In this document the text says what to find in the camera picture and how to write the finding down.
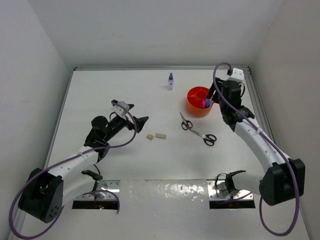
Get pink cap black highlighter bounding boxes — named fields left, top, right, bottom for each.
left=201, top=100, right=206, bottom=109

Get tan eraser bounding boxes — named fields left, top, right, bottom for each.
left=146, top=134, right=154, bottom=140

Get grey eraser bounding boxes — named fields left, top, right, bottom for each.
left=155, top=133, right=167, bottom=139

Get small black scissors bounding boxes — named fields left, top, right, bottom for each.
left=180, top=112, right=193, bottom=131

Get large black scissors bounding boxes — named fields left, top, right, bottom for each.
left=188, top=128, right=217, bottom=147

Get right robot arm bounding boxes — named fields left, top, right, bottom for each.
left=208, top=77, right=306, bottom=206

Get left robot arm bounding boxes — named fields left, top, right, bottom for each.
left=18, top=100, right=149, bottom=223

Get orange round organizer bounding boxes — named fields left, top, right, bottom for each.
left=186, top=86, right=213, bottom=117

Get small spray bottle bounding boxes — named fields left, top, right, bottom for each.
left=167, top=73, right=174, bottom=91

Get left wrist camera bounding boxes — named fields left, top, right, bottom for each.
left=111, top=99, right=130, bottom=119

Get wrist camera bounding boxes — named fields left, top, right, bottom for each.
left=227, top=67, right=245, bottom=83
left=111, top=99, right=130, bottom=119

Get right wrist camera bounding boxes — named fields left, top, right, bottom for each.
left=227, top=67, right=245, bottom=83

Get aluminium frame rail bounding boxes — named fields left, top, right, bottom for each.
left=243, top=66, right=286, bottom=178

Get left base plate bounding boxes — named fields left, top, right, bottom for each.
left=75, top=180, right=120, bottom=201

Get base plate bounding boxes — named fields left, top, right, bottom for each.
left=207, top=178, right=254, bottom=202
left=75, top=180, right=120, bottom=201

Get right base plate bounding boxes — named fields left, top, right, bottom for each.
left=207, top=178, right=254, bottom=202

